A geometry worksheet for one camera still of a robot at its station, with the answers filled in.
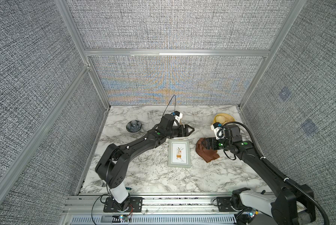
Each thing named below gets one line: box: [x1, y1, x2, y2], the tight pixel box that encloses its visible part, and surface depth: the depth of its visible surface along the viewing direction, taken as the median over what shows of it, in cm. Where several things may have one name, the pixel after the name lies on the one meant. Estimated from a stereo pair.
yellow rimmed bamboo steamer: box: [212, 112, 236, 126], surface depth 106 cm
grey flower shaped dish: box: [125, 120, 143, 133], surface depth 105 cm
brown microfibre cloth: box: [195, 137, 220, 163], surface depth 91 cm
